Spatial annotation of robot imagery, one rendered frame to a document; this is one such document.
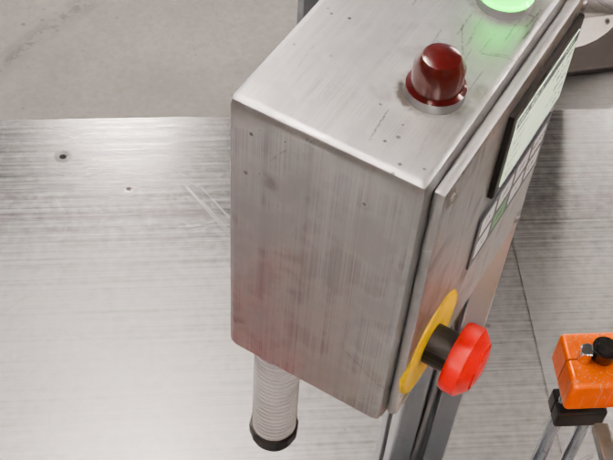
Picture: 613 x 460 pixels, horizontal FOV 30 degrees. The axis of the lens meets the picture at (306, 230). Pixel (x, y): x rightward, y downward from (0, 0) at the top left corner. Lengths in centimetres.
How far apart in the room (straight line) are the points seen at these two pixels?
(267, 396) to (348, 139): 33
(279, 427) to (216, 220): 49
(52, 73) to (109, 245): 141
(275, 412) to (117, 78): 188
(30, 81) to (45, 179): 132
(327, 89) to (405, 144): 4
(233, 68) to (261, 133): 214
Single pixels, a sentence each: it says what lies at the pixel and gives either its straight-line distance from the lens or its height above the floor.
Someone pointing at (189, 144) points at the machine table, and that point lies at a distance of 133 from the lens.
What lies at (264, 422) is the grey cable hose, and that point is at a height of 112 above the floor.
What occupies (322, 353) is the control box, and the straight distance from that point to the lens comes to 58.
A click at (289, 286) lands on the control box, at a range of 55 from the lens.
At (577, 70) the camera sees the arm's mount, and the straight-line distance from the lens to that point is 147.
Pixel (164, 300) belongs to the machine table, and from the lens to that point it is 120.
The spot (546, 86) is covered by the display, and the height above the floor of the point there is 144.
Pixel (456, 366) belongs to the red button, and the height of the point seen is 134.
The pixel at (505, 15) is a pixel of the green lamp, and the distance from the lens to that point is 53.
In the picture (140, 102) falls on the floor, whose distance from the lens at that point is 254.
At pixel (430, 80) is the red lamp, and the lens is 47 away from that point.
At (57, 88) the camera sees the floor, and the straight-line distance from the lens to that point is 260.
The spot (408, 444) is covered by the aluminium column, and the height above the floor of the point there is 100.
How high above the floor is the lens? 181
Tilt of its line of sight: 52 degrees down
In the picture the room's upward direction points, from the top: 5 degrees clockwise
